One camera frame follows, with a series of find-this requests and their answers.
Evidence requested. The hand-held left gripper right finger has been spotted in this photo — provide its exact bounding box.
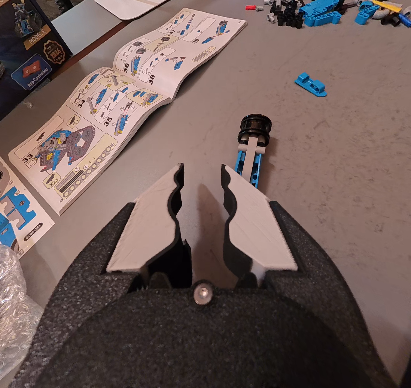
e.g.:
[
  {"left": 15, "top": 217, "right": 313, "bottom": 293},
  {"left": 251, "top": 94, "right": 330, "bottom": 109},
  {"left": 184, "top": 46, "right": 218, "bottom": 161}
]
[{"left": 221, "top": 164, "right": 298, "bottom": 288}]

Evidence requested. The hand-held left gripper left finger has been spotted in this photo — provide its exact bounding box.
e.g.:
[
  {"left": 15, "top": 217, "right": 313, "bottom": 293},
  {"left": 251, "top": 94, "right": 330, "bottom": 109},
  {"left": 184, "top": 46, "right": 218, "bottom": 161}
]
[{"left": 105, "top": 162, "right": 193, "bottom": 288}]

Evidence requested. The black wheel blue beam assembly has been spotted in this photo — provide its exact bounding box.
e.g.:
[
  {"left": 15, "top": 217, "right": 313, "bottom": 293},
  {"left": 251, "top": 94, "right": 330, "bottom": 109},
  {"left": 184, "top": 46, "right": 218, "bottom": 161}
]
[{"left": 234, "top": 114, "right": 273, "bottom": 189}]

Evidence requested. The blue angled panel piece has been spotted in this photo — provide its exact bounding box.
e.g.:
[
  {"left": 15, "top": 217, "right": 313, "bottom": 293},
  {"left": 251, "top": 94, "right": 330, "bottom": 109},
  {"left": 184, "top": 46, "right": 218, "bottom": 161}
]
[{"left": 295, "top": 72, "right": 327, "bottom": 97}]

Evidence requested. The pile of small building pieces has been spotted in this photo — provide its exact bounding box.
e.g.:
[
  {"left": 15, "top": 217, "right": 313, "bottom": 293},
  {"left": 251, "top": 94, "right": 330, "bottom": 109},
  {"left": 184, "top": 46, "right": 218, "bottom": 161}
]
[{"left": 259, "top": 0, "right": 411, "bottom": 28}]

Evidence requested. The blue sticker sheet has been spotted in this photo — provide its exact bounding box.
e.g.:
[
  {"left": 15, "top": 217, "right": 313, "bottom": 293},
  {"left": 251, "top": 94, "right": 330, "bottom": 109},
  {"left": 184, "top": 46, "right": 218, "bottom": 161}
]
[{"left": 0, "top": 157, "right": 55, "bottom": 260}]

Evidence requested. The clear bubble wrap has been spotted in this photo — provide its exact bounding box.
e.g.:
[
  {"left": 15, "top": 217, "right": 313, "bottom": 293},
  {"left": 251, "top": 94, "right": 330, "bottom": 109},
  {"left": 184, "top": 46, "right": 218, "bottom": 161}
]
[{"left": 0, "top": 245, "right": 44, "bottom": 376}]

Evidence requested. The open instruction booklet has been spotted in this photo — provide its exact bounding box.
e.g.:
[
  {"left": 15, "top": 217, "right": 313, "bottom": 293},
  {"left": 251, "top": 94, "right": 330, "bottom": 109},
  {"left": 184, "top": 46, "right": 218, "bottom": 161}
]
[{"left": 8, "top": 8, "right": 248, "bottom": 216}]

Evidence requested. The dark blue toy box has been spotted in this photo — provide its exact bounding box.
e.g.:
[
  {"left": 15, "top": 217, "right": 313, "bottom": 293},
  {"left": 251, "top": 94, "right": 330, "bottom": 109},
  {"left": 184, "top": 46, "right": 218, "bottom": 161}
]
[{"left": 0, "top": 0, "right": 73, "bottom": 120}]

